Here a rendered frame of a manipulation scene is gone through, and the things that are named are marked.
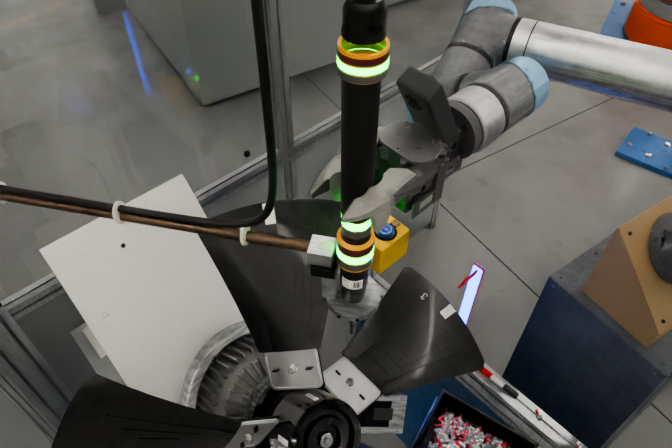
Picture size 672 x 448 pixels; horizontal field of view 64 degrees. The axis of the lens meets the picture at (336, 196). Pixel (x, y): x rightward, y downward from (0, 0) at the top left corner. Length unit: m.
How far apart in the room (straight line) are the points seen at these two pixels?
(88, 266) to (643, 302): 1.05
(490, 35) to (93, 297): 0.74
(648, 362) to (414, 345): 0.54
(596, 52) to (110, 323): 0.85
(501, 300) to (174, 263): 1.80
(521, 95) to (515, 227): 2.16
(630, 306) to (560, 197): 1.83
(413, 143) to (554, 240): 2.30
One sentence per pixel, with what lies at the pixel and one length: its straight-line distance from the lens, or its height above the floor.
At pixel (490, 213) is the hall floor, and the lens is 2.87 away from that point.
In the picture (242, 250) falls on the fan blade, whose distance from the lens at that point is 0.83.
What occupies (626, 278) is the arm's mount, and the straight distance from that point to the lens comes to 1.26.
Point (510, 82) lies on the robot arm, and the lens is 0.70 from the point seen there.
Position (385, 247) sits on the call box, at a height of 1.07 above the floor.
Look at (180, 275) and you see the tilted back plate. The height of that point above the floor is 1.24.
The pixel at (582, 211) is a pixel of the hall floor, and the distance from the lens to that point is 3.05.
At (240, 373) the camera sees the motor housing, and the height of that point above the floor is 1.18.
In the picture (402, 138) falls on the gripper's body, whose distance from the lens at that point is 0.59.
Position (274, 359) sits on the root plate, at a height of 1.25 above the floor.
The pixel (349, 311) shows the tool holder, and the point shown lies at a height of 1.45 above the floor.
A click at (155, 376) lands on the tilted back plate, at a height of 1.15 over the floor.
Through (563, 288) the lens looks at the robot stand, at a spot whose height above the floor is 1.00.
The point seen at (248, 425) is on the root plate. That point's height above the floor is 1.26.
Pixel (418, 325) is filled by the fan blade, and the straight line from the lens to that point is 1.00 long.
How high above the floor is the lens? 2.02
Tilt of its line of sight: 45 degrees down
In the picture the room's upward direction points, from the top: straight up
